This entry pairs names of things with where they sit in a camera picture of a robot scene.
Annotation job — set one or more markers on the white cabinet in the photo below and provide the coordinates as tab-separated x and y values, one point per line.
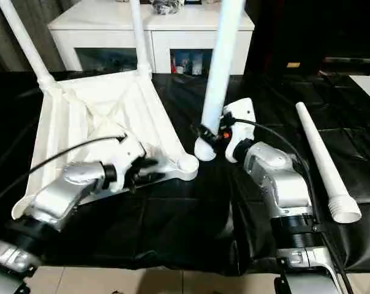
96	24

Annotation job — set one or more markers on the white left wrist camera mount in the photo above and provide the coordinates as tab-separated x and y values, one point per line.
131	153

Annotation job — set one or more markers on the grey curtain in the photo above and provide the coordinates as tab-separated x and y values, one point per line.
7	39

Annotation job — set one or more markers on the black mat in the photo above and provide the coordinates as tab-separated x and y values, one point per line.
264	92

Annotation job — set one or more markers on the glass bowl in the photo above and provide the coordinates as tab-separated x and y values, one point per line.
165	7

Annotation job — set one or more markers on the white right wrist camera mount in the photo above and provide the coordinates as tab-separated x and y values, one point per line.
243	122

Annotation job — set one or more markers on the white plastic table leg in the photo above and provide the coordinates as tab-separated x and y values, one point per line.
22	43
225	61
319	153
140	36

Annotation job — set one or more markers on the small yellow tag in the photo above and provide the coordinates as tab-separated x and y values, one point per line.
293	65

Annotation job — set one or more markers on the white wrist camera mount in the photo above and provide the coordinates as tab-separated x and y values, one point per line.
243	122
131	153

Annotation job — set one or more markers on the white plastic table top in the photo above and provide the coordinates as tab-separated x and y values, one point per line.
81	116

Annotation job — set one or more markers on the white flat board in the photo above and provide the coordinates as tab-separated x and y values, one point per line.
368	88

